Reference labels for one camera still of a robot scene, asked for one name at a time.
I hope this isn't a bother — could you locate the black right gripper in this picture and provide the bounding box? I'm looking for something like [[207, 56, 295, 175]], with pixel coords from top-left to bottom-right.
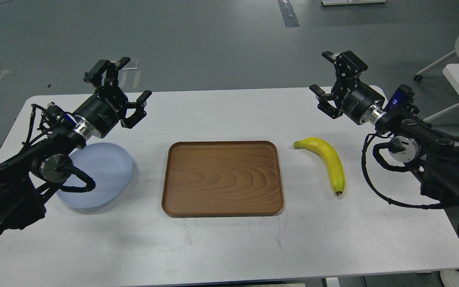
[[309, 51, 385, 125]]

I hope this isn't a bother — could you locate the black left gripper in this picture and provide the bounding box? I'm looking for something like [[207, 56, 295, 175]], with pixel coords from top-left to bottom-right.
[[73, 57, 152, 138]]

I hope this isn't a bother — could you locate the yellow banana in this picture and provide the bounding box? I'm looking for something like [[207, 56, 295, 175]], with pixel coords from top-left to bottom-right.
[[293, 138, 345, 197]]

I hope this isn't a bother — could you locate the light blue plate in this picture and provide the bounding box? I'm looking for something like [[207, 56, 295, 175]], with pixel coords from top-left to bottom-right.
[[56, 142, 133, 209]]

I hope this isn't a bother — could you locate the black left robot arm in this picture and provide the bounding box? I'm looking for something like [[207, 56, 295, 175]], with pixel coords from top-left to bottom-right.
[[0, 57, 152, 235]]

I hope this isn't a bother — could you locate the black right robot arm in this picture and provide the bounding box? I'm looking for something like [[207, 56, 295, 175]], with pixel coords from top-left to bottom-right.
[[309, 51, 459, 210]]

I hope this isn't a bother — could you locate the brown wooden tray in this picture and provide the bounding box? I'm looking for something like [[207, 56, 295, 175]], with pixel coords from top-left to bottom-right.
[[161, 141, 284, 218]]

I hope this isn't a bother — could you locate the white shoe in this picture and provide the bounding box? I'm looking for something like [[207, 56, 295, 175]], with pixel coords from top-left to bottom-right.
[[439, 270, 459, 287]]

